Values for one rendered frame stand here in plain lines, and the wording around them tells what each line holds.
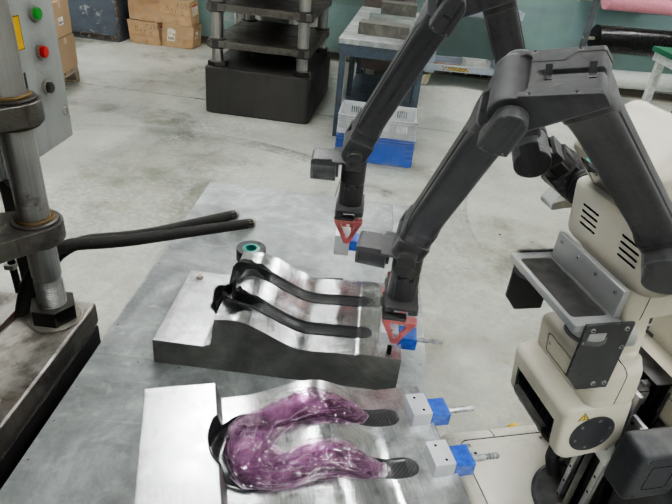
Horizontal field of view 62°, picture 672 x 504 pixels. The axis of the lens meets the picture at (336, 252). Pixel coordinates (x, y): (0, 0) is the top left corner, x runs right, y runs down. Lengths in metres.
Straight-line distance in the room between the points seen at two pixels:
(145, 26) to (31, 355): 6.71
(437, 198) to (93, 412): 0.73
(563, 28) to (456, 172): 6.91
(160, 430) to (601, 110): 0.76
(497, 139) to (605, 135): 0.12
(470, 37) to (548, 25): 0.91
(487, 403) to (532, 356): 1.05
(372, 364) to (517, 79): 0.65
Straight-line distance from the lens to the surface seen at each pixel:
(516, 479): 1.82
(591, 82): 0.68
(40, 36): 1.49
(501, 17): 1.06
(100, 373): 1.24
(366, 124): 1.19
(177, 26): 7.66
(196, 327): 1.22
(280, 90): 5.04
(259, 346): 1.14
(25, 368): 1.31
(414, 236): 0.94
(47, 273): 1.33
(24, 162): 1.21
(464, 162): 0.78
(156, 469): 0.91
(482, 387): 2.47
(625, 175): 0.78
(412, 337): 1.16
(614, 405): 1.34
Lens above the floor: 1.63
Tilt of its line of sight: 31 degrees down
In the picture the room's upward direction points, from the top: 6 degrees clockwise
